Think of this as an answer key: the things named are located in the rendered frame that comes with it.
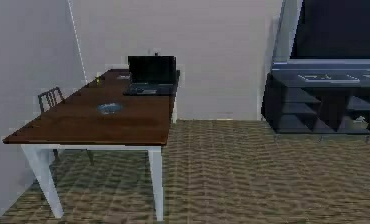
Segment dark slatted chair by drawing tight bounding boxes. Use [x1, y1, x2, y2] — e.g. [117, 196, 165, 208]
[37, 86, 95, 167]

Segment dark television stand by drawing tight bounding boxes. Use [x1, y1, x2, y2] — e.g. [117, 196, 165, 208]
[261, 58, 370, 144]

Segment grey flat remote control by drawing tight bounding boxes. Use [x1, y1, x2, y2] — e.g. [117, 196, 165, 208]
[297, 74, 361, 84]

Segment brown table with white legs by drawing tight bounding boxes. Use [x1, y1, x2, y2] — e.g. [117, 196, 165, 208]
[2, 68, 181, 222]

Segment black television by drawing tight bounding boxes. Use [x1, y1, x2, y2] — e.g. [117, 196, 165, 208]
[290, 0, 370, 60]

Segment black laptop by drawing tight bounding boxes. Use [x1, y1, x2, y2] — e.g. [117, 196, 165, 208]
[122, 55, 178, 97]

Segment pale small object on shelf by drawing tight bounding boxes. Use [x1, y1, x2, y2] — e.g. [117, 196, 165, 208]
[352, 115, 370, 129]

